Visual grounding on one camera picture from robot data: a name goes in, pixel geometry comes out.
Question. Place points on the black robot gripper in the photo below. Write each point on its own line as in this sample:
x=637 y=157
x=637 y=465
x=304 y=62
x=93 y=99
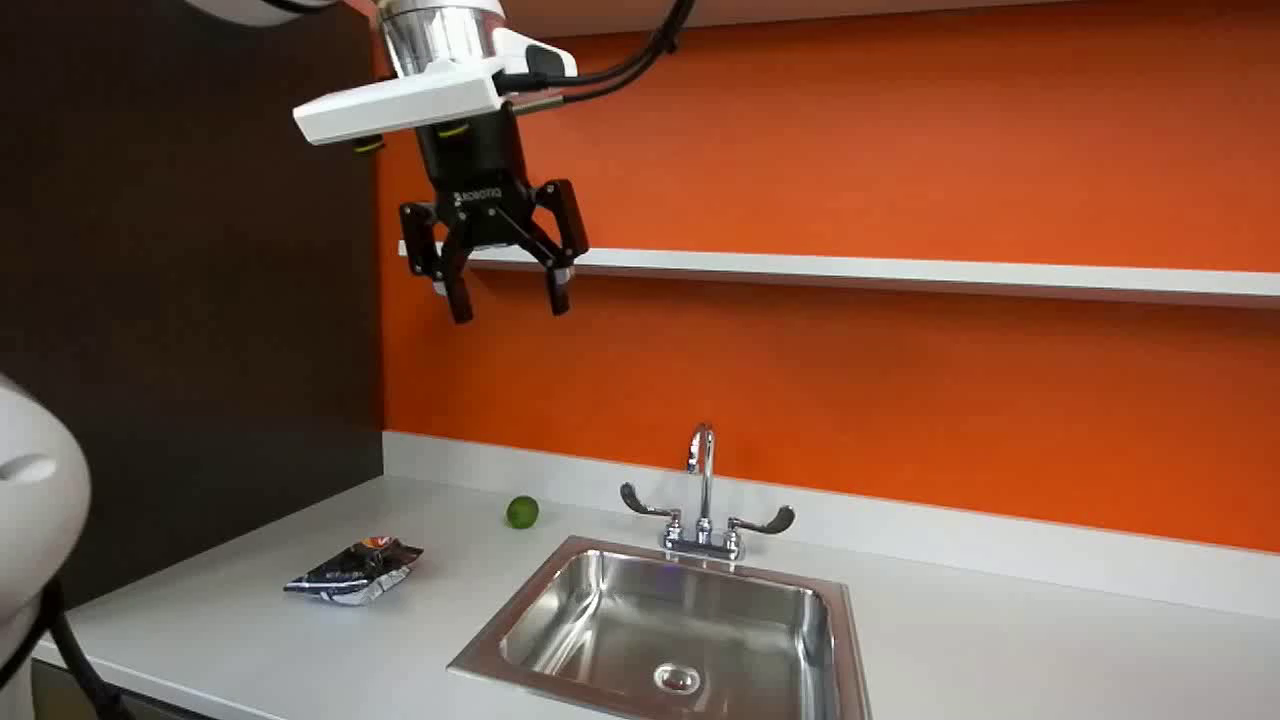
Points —
x=484 y=196

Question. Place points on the black chips pack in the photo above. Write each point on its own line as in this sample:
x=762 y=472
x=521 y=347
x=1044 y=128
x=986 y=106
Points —
x=357 y=575

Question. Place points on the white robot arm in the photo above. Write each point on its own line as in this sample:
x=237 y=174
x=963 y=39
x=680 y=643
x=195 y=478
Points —
x=42 y=469

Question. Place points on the stainless steel sink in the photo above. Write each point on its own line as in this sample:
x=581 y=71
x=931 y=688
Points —
x=596 y=618

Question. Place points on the chrome sink drain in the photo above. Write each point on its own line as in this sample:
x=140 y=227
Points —
x=676 y=676

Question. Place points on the green lime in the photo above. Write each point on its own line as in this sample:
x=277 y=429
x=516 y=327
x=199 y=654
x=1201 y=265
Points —
x=521 y=511

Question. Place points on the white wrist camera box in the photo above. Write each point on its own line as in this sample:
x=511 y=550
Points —
x=445 y=90

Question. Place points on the chrome faucet with handles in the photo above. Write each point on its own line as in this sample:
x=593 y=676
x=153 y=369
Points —
x=703 y=535

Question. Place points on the white wall shelf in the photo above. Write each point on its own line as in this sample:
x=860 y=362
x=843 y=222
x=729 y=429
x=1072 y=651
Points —
x=1095 y=282

